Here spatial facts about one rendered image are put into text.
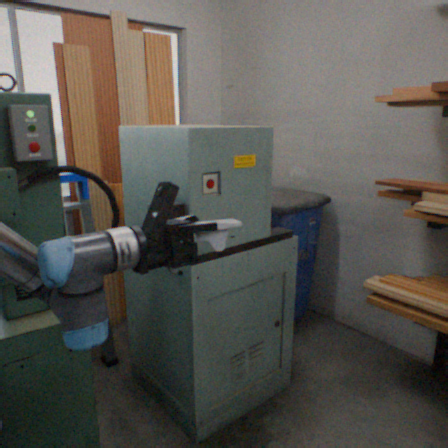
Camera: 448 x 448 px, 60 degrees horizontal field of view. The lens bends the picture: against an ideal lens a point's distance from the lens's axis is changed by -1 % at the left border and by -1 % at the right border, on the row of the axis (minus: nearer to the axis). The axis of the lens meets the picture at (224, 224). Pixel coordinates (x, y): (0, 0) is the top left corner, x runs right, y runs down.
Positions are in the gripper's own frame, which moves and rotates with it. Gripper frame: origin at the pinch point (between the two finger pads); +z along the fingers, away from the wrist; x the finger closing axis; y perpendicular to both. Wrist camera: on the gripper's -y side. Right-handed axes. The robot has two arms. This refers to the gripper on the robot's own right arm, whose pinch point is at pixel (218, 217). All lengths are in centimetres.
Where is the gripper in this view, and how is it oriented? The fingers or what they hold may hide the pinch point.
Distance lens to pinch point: 81.3
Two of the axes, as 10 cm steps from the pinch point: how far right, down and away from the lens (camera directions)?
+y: 0.9, 9.8, 1.6
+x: 6.2, 0.7, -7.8
